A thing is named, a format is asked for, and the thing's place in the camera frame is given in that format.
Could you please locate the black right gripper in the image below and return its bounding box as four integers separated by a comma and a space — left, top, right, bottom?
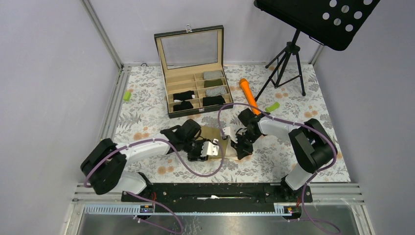
231, 130, 261, 160

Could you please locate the olive khaki underwear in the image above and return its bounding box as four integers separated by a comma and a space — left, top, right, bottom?
201, 126, 238, 160

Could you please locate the black underwear white trim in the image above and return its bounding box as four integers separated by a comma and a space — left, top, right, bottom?
172, 91, 196, 102

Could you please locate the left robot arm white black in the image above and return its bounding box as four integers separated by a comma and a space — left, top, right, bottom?
80, 119, 218, 201

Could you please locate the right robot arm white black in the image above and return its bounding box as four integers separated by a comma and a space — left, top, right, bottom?
231, 108, 338, 202

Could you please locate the green block near underwear pile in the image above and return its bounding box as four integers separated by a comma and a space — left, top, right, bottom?
265, 102, 280, 113

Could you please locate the striped rolled underwear in box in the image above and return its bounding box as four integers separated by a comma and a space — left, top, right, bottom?
205, 86, 227, 97

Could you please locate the olive rolled underwear in box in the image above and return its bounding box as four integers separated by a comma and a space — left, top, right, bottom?
204, 79, 224, 88

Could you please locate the grey rolled underwear in box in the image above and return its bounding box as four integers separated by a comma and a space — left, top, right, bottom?
203, 70, 223, 80

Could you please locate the floral table cloth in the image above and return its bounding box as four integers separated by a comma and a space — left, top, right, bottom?
113, 64, 337, 183

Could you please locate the green block at left edge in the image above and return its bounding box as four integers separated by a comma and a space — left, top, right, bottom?
123, 91, 132, 102

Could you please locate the wooden organizer box glass lid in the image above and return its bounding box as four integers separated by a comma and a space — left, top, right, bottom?
154, 25, 233, 118

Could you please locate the black music stand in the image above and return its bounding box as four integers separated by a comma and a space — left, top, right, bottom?
254, 0, 379, 99

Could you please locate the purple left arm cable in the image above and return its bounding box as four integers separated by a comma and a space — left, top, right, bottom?
83, 138, 226, 235

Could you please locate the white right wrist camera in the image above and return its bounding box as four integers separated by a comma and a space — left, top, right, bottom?
222, 127, 231, 140

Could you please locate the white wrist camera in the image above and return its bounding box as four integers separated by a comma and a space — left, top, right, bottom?
222, 127, 231, 140
201, 139, 220, 157

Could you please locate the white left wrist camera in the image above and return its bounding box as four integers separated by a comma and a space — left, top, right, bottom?
201, 139, 220, 157

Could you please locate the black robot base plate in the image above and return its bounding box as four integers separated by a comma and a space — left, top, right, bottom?
121, 183, 313, 213

